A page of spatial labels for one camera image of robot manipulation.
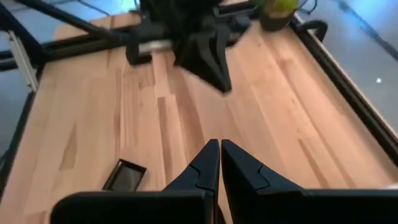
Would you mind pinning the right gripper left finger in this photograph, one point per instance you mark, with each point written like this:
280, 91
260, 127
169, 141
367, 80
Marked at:
130, 208

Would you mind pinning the potted green succulent plant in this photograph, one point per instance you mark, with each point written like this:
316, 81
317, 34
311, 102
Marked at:
276, 18

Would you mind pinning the silver metal bracket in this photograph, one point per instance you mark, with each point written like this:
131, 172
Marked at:
23, 62

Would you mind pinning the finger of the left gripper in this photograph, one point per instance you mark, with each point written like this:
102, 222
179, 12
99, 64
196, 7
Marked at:
226, 62
199, 56

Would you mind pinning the small white floor scrap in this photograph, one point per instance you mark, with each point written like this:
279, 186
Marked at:
378, 80

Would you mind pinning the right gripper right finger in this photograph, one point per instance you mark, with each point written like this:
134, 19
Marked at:
311, 208

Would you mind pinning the black square mini plate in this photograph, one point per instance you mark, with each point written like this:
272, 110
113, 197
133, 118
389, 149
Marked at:
124, 177

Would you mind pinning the black aluminium table frame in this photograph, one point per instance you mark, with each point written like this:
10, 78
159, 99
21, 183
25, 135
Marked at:
357, 101

